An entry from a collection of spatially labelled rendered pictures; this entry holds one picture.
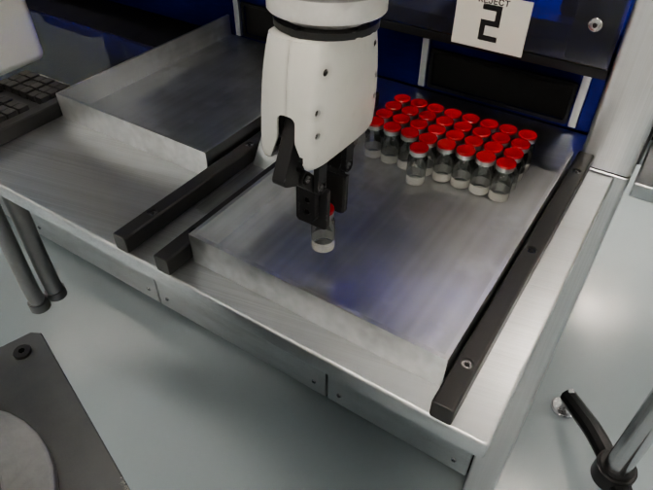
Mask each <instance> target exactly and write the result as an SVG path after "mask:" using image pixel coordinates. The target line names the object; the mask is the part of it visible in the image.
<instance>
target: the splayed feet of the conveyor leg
mask: <svg viewBox="0 0 653 490"><path fill-rule="evenodd" d="M551 408H552V410H553V412H554V413H555V414H556V415H558V416H559V417H562V418H566V419H568V418H571V417H572V418H573V419H574V421H575V422H576V423H577V425H578V426H579V428H580V429H581V431H582V432H583V434H584V435H585V437H586V439H587V440H588V441H589V443H590V445H591V447H592V449H593V451H594V453H595V455H596V457H597V458H596V459H595V461H594V462H593V464H592V466H591V469H590V471H591V477H592V478H593V480H594V482H595V483H596V484H597V485H598V486H599V487H600V489H601V490H633V488H632V485H633V484H634V483H635V481H636V479H637V468H636V466H635V468H634V469H633V470H632V472H631V473H630V474H629V475H628V476H624V477H622V476H617V475H615V474H613V473H612V472H611V471H610V470H609V469H608V468H607V466H606V464H605V458H606V456H607V455H608V453H609V452H610V450H611V449H612V447H613V445H612V443H611V441H610V439H609V437H608V436H607V434H606V432H605V431H604V429H603V427H602V426H601V424H600V422H599V421H598V420H597V418H596V417H595V416H594V415H593V413H592V412H591V411H590V409H589V408H588V407H587V406H586V404H585V403H584V402H583V401H582V400H581V399H580V398H579V396H578V395H577V394H576V393H575V392H574V391H573V390H571V389H569V390H566V391H564V392H563V393H562V394H561V396H560V397H556V398H554V399H553V400H552V401H551Z"/></svg>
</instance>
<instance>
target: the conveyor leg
mask: <svg viewBox="0 0 653 490"><path fill-rule="evenodd" d="M652 443H653V388H652V390H651V391H650V393H649V394H648V396H647V397H646V399H645V400H644V402H643V403H642V405H641V406H640V408H639V409H638V411H637V412H636V414H635V416H634V417H633V419H632V420H631V422H630V423H629V425H628V426H627V428H626V429H625V431H624V432H623V434H622V435H621V436H620V437H619V439H618V440H617V442H616V443H615V445H614V446H613V447H612V449H611V450H610V452H609V453H608V455H607V456H606V458H605V464H606V466H607V468H608V469H609V470H610V471H611V472H612V473H613V474H615V475H617V476H622V477H624V476H628V475H629V474H630V473H631V472H632V470H633V469H634V468H635V466H636V465H637V463H638V462H639V461H640V459H641V458H642V457H643V455H644V454H645V453H646V451H647V450H648V449H649V447H650V446H651V445H652Z"/></svg>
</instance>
